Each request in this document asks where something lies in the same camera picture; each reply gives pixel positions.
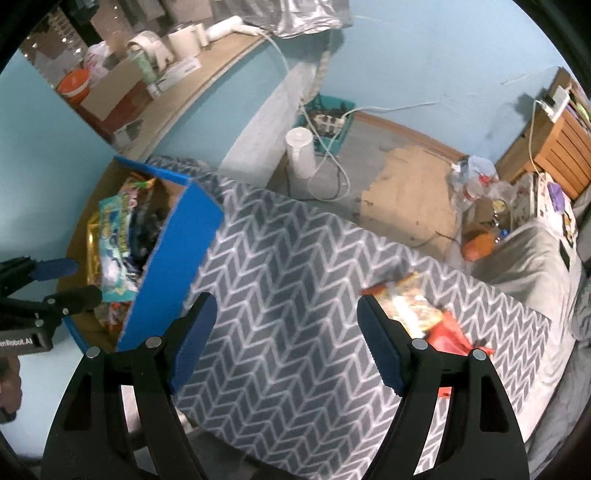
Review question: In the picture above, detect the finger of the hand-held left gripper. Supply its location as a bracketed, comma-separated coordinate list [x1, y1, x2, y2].
[0, 257, 80, 296]
[0, 285, 103, 325]

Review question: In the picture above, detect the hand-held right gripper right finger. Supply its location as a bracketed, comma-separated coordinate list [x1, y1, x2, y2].
[356, 294, 529, 480]

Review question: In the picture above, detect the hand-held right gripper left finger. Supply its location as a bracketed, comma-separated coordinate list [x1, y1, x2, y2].
[39, 292, 219, 480]

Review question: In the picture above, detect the orange black snack bag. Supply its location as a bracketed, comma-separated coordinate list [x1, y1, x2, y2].
[95, 300, 134, 335]

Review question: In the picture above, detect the long yellow snack packet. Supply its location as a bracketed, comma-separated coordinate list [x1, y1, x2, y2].
[87, 215, 105, 287]

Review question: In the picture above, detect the orange green snack bag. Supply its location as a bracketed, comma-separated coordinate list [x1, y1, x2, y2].
[362, 272, 451, 340]
[117, 173, 158, 193]

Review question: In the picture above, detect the teal snack bag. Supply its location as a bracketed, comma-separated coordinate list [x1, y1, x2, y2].
[97, 194, 153, 303]

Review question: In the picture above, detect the red snack bag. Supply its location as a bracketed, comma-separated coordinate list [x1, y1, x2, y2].
[425, 311, 497, 400]

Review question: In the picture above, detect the blue cardboard box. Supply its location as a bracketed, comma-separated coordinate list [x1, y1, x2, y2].
[65, 154, 225, 354]

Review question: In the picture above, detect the black snack packet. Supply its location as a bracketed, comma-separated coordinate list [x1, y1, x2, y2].
[129, 208, 171, 273]

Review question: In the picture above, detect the person's left hand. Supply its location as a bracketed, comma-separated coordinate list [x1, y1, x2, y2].
[0, 357, 23, 424]

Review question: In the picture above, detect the grey chevron table cover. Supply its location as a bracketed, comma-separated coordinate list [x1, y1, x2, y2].
[148, 157, 552, 480]

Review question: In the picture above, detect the orange bottle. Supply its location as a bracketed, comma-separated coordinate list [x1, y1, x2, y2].
[464, 233, 497, 261]

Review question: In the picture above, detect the cardboard floor sheet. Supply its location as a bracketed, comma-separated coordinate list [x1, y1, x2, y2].
[360, 148, 467, 241]

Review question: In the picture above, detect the orange bowl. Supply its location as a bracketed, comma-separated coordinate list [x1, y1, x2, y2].
[58, 69, 90, 100]

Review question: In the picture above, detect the brown cardboard box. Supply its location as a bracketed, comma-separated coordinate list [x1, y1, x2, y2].
[78, 60, 153, 121]

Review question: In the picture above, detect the clear plastic bag pile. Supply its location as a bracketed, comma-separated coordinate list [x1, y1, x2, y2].
[450, 154, 499, 204]

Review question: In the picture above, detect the white plastic bag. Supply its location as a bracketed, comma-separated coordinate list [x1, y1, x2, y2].
[85, 41, 114, 77]

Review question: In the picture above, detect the teal plastic basket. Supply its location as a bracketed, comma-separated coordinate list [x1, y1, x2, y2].
[295, 95, 356, 155]

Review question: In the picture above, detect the green tube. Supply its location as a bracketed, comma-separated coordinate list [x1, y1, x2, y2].
[129, 48, 158, 86]

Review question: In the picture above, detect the pale cloth panel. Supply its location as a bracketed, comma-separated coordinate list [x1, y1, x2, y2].
[222, 60, 315, 190]

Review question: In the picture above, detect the white power strip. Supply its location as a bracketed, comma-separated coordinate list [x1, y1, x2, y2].
[314, 113, 347, 134]

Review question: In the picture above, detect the purple pouch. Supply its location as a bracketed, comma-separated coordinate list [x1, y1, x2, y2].
[547, 182, 568, 213]

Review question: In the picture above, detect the white flat carton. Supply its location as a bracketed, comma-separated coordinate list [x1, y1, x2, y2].
[154, 58, 201, 90]

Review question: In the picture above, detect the wooden counter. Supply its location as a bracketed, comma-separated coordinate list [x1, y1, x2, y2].
[55, 28, 278, 160]

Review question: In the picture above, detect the wooden bedside cabinet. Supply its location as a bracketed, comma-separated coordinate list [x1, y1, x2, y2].
[496, 67, 591, 199]

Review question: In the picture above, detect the white charger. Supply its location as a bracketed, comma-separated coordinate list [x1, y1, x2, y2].
[540, 85, 571, 123]

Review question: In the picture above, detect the silver foil sheet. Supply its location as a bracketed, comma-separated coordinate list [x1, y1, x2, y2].
[242, 0, 354, 38]

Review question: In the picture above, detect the white charger cable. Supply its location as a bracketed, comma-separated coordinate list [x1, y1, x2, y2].
[529, 99, 548, 176]

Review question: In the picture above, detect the braided rope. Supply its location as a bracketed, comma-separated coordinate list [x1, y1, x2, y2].
[302, 32, 345, 100]

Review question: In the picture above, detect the white power cable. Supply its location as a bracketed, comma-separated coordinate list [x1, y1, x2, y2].
[256, 25, 354, 201]

